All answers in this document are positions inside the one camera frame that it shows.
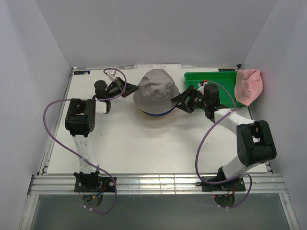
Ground blue bucket hat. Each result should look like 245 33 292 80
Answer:
141 103 178 117

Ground grey bucket hat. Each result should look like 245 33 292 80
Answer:
133 69 179 115

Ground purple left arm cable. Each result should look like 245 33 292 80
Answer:
43 68 128 215

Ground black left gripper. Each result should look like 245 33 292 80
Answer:
105 77 140 100

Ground paper sheets at back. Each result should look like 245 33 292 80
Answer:
134 64 181 69

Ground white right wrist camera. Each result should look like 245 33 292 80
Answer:
197 80 208 92

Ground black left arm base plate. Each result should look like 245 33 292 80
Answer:
74 176 115 193

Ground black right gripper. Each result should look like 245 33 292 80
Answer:
171 85 208 114

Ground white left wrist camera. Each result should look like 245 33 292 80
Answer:
106 69 117 81

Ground pink bucket hat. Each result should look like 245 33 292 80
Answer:
234 69 263 107

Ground green plastic tray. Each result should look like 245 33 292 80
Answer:
184 71 246 108

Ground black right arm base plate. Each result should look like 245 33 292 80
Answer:
196 177 246 192

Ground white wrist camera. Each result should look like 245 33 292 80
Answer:
106 69 117 81
197 80 208 92

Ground aluminium front rail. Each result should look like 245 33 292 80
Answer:
28 173 288 195

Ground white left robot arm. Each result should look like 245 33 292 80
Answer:
65 77 139 192

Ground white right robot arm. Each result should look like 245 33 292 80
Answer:
172 81 277 190

